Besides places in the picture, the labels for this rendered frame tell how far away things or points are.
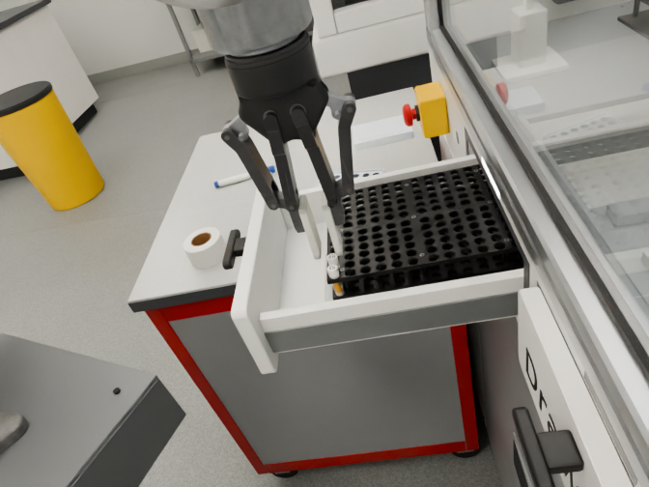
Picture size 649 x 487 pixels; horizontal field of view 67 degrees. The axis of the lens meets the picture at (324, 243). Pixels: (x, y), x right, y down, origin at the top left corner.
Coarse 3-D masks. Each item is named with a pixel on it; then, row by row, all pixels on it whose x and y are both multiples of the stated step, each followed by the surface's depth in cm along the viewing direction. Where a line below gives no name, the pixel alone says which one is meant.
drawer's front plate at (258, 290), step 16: (272, 176) 74; (256, 192) 70; (256, 208) 67; (256, 224) 64; (272, 224) 69; (256, 240) 61; (272, 240) 68; (256, 256) 59; (272, 256) 66; (240, 272) 57; (256, 272) 58; (272, 272) 65; (240, 288) 55; (256, 288) 57; (272, 288) 63; (240, 304) 53; (256, 304) 56; (272, 304) 62; (240, 320) 52; (256, 320) 55; (256, 336) 54; (256, 352) 56; (272, 352) 58; (272, 368) 57
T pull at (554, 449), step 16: (528, 416) 37; (528, 432) 37; (544, 432) 36; (560, 432) 36; (528, 448) 36; (544, 448) 36; (560, 448) 35; (576, 448) 35; (528, 464) 35; (544, 464) 35; (560, 464) 34; (576, 464) 34; (544, 480) 34
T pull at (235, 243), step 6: (234, 234) 66; (228, 240) 65; (234, 240) 65; (240, 240) 65; (228, 246) 64; (234, 246) 64; (240, 246) 64; (228, 252) 63; (234, 252) 64; (240, 252) 63; (228, 258) 62; (234, 258) 63; (222, 264) 62; (228, 264) 62; (234, 264) 63
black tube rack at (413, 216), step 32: (384, 192) 68; (416, 192) 66; (448, 192) 64; (480, 192) 62; (352, 224) 64; (384, 224) 62; (416, 224) 60; (448, 224) 59; (480, 224) 57; (352, 256) 59; (384, 256) 57; (416, 256) 56; (448, 256) 59; (480, 256) 54; (512, 256) 57; (352, 288) 59; (384, 288) 57
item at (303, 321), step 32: (448, 160) 70; (320, 192) 73; (288, 224) 77; (320, 224) 76; (288, 256) 72; (288, 288) 67; (320, 288) 65; (416, 288) 53; (448, 288) 52; (480, 288) 52; (512, 288) 52; (288, 320) 55; (320, 320) 55; (352, 320) 55; (384, 320) 54; (416, 320) 54; (448, 320) 54; (480, 320) 54
